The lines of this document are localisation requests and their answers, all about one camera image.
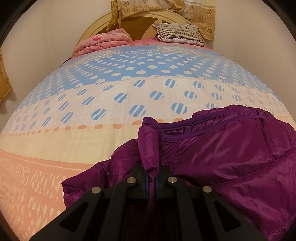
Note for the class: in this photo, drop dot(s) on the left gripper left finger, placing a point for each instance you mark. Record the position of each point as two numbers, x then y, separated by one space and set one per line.
140 189

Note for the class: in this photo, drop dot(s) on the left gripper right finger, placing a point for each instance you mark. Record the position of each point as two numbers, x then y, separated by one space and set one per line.
165 185

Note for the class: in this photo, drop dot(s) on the purple down jacket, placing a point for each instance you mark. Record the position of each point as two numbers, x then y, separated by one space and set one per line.
245 154

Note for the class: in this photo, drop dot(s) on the polka dot bed sheet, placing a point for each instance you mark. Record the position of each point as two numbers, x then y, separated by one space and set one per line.
83 111

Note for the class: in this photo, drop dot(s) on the pink folded blanket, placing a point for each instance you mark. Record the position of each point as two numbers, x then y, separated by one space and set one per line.
102 41

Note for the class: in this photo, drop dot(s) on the striped grey pillow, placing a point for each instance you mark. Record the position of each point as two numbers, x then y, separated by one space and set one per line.
179 33

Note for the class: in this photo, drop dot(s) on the beige curtain side window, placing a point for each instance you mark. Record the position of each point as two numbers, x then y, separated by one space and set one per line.
5 85

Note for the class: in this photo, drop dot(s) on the beige curtain behind headboard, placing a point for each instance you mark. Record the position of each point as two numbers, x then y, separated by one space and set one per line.
201 13

